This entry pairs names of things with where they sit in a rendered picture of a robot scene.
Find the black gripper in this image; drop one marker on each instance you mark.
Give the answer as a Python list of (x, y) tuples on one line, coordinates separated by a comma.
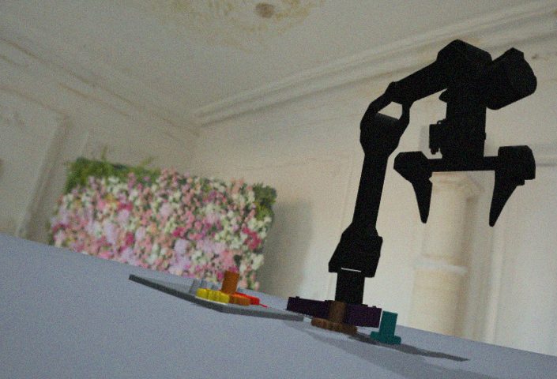
[(513, 165)]

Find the yellow gear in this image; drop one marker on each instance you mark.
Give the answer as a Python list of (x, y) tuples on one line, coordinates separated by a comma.
[(212, 295)]

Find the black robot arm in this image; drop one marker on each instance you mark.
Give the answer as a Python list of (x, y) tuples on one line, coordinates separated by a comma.
[(473, 82)]

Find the orange gear with central hub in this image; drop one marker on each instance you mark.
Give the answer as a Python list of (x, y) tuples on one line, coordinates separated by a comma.
[(229, 286)]

